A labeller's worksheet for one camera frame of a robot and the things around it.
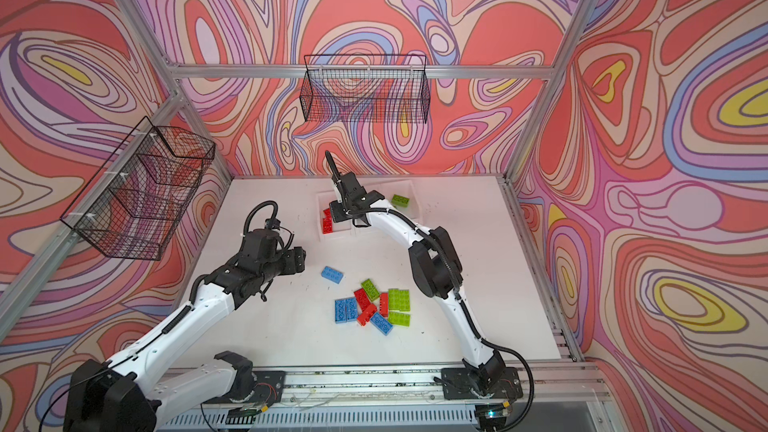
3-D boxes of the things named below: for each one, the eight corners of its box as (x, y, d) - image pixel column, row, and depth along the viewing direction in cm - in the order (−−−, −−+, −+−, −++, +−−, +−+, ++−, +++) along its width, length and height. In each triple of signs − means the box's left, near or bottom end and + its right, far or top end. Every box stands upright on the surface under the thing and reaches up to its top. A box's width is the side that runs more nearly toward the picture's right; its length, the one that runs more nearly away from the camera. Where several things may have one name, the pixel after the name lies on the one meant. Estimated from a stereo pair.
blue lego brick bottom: (368, 322, 86) (368, 319, 85) (376, 313, 88) (376, 310, 86) (386, 337, 84) (386, 334, 82) (393, 327, 85) (394, 324, 84)
